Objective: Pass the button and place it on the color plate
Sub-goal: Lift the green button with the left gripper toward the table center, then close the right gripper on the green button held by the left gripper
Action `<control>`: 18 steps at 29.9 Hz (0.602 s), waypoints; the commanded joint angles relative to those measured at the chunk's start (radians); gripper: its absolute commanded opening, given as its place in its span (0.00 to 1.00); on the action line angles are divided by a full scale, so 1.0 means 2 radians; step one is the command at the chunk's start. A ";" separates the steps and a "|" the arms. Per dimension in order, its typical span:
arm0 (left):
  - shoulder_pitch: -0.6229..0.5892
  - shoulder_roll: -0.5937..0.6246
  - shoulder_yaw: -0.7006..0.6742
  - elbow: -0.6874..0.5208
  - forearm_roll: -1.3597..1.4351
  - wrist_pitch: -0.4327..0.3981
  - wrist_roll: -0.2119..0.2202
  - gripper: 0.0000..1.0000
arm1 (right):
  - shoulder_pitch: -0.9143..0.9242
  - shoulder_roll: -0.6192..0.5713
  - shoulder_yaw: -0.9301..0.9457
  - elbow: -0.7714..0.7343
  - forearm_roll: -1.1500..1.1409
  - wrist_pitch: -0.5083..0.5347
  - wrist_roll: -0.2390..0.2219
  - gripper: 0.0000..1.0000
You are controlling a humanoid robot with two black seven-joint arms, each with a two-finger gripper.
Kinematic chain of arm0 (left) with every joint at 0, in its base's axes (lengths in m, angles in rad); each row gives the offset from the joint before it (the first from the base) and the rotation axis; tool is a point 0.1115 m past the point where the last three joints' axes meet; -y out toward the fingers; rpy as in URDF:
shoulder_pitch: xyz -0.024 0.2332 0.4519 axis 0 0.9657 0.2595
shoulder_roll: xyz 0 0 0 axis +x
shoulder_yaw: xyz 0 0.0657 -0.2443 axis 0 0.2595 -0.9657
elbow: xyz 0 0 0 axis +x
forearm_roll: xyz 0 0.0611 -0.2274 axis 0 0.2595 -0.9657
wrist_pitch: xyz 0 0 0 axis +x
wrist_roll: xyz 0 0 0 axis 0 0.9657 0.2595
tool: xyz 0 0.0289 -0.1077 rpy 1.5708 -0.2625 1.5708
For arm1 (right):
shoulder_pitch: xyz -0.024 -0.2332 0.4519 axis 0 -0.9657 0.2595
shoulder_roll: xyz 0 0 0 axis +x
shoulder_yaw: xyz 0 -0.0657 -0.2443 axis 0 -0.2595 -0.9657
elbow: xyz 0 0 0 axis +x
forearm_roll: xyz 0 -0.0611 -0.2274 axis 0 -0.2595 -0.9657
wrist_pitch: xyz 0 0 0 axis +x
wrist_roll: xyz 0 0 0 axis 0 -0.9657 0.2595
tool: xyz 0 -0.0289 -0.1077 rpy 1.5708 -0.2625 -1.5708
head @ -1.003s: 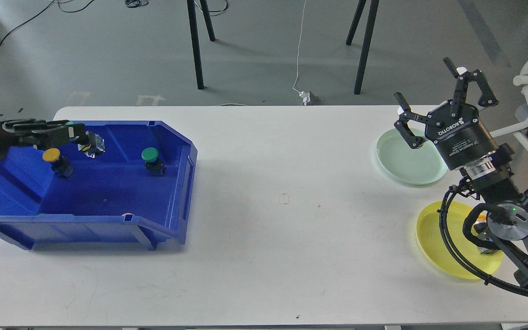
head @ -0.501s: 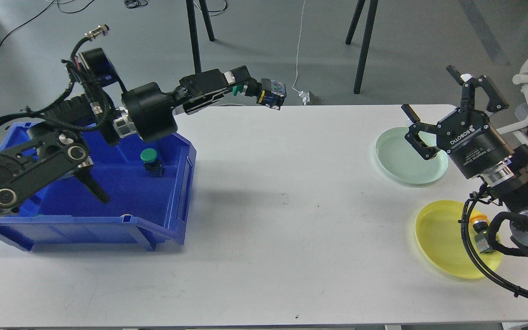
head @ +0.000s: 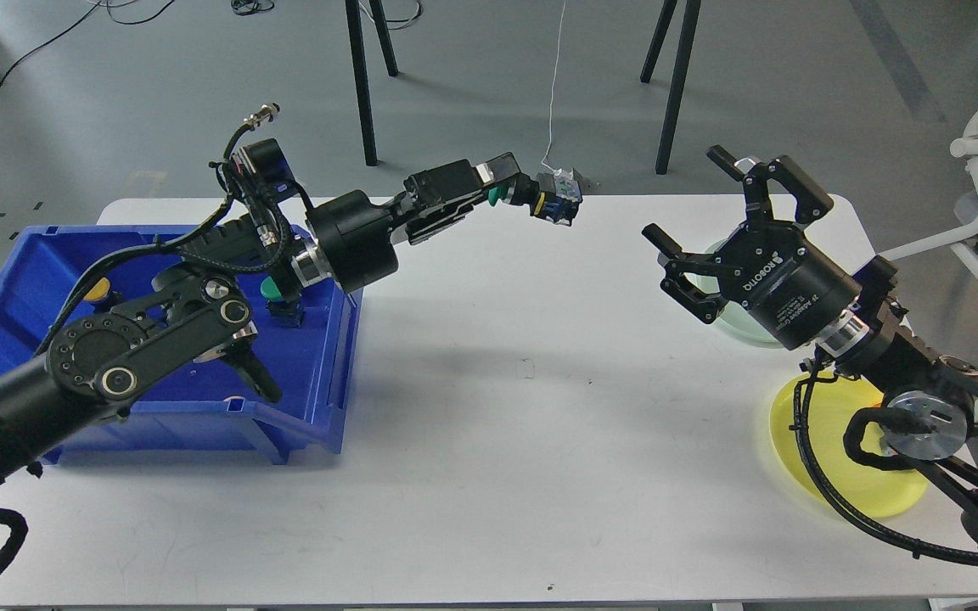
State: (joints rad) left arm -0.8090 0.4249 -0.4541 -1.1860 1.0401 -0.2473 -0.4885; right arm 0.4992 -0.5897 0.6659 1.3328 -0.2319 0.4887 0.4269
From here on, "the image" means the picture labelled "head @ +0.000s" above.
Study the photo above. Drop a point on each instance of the orange push button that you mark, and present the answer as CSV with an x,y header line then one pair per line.
x,y
99,292

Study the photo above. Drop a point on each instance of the yellow plate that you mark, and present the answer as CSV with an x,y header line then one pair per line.
x,y
878,494

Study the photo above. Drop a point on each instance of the black stand legs right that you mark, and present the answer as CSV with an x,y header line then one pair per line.
x,y
685,46

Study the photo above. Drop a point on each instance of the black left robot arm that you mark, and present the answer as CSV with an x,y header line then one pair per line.
x,y
136,316

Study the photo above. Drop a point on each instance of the small green push button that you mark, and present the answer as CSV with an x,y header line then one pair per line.
x,y
554,196

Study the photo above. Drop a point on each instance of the light green plate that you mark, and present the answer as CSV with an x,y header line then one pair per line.
x,y
734,320

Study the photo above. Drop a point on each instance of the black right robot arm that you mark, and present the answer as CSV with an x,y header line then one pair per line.
x,y
928,417

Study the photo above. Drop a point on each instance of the black stand legs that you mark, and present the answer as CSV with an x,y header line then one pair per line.
x,y
685,46
360,68

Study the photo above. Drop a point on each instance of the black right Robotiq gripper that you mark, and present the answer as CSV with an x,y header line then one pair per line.
x,y
782,284

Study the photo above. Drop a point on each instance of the black stand legs left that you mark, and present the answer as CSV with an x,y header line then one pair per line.
x,y
360,68

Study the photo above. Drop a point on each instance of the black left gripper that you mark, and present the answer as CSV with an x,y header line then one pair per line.
x,y
351,237

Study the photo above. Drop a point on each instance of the blue plastic bin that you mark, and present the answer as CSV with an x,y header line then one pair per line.
x,y
203,406

